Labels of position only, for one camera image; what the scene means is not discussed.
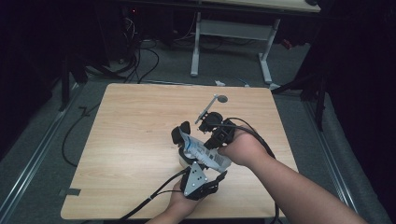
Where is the aluminium floor rail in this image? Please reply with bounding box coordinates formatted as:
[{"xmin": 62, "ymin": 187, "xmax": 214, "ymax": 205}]
[
  {"xmin": 303, "ymin": 99, "xmax": 359, "ymax": 214},
  {"xmin": 0, "ymin": 83, "xmax": 86, "ymax": 220}
]

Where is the black metal stand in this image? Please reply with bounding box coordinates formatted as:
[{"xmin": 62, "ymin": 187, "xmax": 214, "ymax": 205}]
[
  {"xmin": 272, "ymin": 69, "xmax": 329, "ymax": 132},
  {"xmin": 58, "ymin": 54, "xmax": 90, "ymax": 112}
]

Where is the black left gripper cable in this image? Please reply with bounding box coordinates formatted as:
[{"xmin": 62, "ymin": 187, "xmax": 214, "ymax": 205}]
[{"xmin": 118, "ymin": 166, "xmax": 191, "ymax": 222}]

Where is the white printed stand-up pouch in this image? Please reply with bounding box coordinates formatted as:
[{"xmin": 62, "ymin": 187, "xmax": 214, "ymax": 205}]
[{"xmin": 177, "ymin": 127, "xmax": 233, "ymax": 174}]

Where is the square clear glass jar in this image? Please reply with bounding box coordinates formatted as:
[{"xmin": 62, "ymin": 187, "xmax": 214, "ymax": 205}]
[{"xmin": 177, "ymin": 145, "xmax": 200, "ymax": 168}]

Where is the person's left hand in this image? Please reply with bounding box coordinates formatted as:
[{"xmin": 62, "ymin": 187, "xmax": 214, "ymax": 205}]
[{"xmin": 167, "ymin": 181, "xmax": 201, "ymax": 217}]

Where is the black floor cable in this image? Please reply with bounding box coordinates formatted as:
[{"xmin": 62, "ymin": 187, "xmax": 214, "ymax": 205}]
[{"xmin": 61, "ymin": 102, "xmax": 101, "ymax": 168}]

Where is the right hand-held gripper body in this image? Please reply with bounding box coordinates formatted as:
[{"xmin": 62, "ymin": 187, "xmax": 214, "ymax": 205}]
[{"xmin": 194, "ymin": 93, "xmax": 238, "ymax": 147}]

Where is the bundle of black cables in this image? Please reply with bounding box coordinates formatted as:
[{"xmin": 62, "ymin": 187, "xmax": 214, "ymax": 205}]
[{"xmin": 122, "ymin": 12, "xmax": 161, "ymax": 84}]

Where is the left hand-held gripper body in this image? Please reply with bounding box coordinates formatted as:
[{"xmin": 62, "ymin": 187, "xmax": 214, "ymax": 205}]
[{"xmin": 179, "ymin": 161, "xmax": 229, "ymax": 201}]

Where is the grey tape strip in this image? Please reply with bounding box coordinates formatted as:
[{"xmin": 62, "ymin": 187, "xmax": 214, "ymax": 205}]
[{"xmin": 59, "ymin": 188, "xmax": 82, "ymax": 197}]

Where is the person's right hand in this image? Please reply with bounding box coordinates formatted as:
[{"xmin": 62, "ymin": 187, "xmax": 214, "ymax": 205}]
[{"xmin": 218, "ymin": 126, "xmax": 271, "ymax": 168}]

